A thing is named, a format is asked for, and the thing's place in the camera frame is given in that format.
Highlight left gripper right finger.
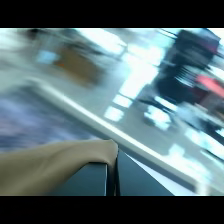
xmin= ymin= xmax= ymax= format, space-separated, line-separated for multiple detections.
xmin=116 ymin=149 xmax=175 ymax=197

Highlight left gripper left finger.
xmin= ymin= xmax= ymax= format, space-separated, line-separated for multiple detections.
xmin=49 ymin=161 xmax=117 ymax=197

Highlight brown pants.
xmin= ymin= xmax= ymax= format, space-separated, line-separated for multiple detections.
xmin=0 ymin=138 xmax=120 ymax=197

